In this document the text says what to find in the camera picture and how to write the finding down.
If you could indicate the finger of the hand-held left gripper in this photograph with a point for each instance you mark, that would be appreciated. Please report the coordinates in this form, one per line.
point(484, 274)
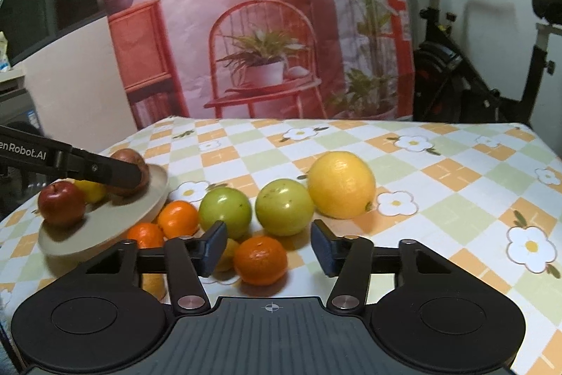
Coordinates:
point(109, 170)

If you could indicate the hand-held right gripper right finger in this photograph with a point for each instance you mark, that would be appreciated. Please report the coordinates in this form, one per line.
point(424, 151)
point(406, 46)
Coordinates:
point(322, 250)

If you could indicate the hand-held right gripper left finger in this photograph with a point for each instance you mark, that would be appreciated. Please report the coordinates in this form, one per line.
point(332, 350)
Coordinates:
point(214, 247)

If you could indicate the brownish red apple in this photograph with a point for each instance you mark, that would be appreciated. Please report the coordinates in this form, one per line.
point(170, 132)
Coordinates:
point(127, 155)

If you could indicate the yellow lemon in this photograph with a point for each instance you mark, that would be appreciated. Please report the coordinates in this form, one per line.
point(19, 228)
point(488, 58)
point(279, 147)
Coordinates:
point(340, 184)
point(94, 194)

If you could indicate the green round fruit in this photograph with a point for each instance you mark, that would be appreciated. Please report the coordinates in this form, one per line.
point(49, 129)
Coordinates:
point(225, 210)
point(284, 206)

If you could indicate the orange mandarin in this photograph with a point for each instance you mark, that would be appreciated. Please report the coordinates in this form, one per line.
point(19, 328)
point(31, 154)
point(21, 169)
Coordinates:
point(145, 235)
point(178, 219)
point(260, 260)

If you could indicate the beige round plate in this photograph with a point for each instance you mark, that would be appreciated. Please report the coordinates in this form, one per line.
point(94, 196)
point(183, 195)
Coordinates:
point(109, 221)

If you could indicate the bright red apple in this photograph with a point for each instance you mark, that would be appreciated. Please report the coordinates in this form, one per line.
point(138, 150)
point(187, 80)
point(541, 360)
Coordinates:
point(61, 203)

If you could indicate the small tan round fruit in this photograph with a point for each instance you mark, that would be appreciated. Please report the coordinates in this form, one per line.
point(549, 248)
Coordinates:
point(229, 256)
point(153, 286)

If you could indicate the white foam board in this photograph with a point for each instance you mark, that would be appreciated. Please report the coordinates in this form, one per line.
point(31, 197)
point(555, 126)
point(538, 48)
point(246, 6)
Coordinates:
point(74, 94)

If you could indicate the printed room backdrop cloth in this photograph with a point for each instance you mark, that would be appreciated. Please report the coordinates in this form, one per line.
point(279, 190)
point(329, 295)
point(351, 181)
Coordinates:
point(197, 6)

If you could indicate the black exercise bike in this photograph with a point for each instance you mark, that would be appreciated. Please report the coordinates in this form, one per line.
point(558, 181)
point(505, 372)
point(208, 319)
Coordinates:
point(443, 63)

